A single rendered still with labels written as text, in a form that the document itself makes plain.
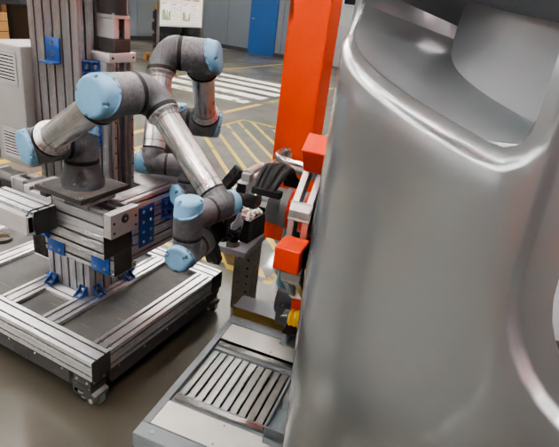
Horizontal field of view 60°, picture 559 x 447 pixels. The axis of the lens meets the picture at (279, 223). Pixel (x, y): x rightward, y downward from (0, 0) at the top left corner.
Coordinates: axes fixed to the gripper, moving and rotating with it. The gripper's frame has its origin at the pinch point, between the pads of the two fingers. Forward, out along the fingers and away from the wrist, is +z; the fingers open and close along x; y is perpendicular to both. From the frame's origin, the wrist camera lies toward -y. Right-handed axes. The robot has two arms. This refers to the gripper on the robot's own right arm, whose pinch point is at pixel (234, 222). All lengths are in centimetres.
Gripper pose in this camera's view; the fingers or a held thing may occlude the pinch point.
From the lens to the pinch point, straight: 156.4
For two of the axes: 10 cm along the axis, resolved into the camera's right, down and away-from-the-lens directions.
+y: 1.1, -9.1, -4.0
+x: -9.3, -2.4, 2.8
